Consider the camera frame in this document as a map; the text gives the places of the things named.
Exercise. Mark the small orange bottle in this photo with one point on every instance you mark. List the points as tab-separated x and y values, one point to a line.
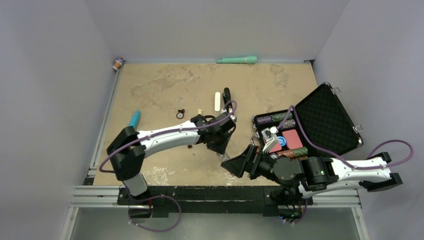
118	63

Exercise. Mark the green marker pen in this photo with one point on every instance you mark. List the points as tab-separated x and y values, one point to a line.
238	60

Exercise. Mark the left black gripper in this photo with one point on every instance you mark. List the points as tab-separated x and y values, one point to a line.
221	148

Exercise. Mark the pink playing card deck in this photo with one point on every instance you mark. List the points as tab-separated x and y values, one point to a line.
276	148

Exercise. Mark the black poker chip case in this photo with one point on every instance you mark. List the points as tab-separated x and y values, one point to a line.
320	119

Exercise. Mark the blue dealer button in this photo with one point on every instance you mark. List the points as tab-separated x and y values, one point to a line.
282	141

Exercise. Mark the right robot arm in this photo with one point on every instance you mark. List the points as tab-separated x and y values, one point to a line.
304	178

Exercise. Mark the black stapler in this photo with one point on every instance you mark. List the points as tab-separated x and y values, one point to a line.
227	100

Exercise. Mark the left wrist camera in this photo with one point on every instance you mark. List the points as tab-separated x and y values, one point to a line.
232	117

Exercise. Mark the brown 100 poker chip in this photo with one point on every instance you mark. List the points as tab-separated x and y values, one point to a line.
180	115

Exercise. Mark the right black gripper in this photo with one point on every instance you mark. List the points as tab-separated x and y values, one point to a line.
236	166

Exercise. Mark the blue marker pen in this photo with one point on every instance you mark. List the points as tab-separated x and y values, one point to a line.
135	119

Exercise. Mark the white stapler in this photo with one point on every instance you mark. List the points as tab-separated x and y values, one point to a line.
217	102

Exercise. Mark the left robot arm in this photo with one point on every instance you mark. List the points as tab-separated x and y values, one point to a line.
129	149

